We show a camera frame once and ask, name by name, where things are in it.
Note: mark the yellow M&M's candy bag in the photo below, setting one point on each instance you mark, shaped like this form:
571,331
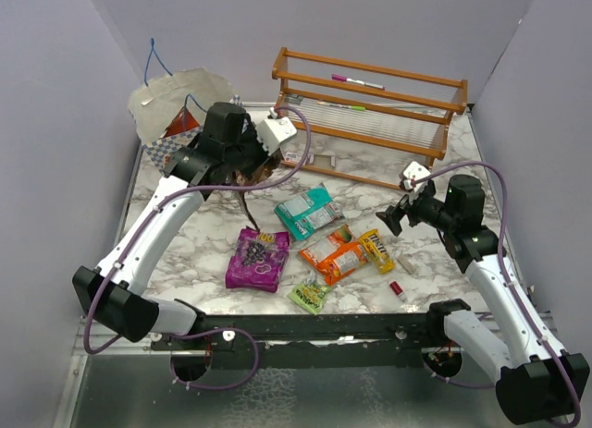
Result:
376,251

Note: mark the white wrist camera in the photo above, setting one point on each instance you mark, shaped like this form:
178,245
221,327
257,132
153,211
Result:
274,131
411,175

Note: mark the small red white card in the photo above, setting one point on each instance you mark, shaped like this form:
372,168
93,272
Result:
292,159

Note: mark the small beige wrapper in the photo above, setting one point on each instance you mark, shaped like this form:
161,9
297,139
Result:
406,264

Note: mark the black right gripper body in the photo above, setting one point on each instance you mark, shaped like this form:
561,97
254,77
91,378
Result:
423,205

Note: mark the red lip balm tube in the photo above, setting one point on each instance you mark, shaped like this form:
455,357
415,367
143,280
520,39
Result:
398,291

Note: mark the purple raisin snack bag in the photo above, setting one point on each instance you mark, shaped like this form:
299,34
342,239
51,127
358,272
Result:
258,261

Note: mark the red chip bag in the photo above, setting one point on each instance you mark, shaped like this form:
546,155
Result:
182,122

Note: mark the brown sea salt snack bag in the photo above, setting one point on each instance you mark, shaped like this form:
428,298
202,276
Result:
262,174

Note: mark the checkered paper bag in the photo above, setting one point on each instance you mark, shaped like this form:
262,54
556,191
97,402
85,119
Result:
160,97

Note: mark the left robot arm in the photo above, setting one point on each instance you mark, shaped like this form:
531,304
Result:
112,293

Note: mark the green marker pen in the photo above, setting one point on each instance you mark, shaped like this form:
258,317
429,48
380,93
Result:
342,106

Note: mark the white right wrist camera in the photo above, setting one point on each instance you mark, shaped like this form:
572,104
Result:
411,175

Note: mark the light green candy packet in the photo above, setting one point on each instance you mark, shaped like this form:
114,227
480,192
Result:
310,294

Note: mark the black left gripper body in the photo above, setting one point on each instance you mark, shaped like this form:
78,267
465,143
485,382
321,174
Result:
246,156

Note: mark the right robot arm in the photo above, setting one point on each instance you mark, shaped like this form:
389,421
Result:
534,376

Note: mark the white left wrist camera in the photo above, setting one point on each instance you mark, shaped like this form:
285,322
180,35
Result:
274,131

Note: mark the pink marker pen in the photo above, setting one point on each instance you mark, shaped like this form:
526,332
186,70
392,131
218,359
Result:
340,78

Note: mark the teal snack bag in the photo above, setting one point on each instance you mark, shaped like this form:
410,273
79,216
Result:
308,212

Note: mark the orange snack bag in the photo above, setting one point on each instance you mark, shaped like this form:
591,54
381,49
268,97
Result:
336,255

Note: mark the wooden shelf rack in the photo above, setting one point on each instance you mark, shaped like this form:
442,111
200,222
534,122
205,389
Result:
408,121

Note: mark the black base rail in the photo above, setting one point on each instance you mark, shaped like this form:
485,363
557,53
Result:
311,341

